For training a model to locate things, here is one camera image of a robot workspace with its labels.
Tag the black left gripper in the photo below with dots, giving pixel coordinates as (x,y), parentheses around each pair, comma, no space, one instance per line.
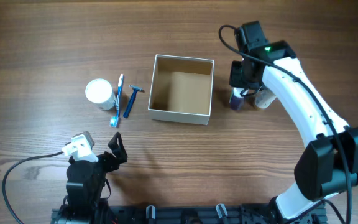
(107,160)

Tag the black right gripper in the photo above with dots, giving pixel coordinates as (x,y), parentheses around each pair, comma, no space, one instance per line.
(237,74)

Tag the blue white toothbrush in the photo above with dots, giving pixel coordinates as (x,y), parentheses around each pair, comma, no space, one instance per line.
(114,121)

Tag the clear bottle dark liquid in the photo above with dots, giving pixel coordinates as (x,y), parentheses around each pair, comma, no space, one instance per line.
(237,100)

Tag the cotton swab tub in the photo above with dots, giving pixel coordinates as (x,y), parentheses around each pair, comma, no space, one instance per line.
(100,92)

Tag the blue disposable razor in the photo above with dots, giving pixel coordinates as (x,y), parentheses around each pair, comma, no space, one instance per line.
(131,101)

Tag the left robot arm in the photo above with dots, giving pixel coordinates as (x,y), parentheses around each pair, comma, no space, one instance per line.
(86,178)

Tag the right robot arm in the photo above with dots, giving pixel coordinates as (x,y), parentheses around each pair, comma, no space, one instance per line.
(329,164)

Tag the white open cardboard box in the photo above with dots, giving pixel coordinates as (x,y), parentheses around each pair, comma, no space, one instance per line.
(181,89)

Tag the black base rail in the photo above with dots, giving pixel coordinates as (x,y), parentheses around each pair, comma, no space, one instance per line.
(245,213)

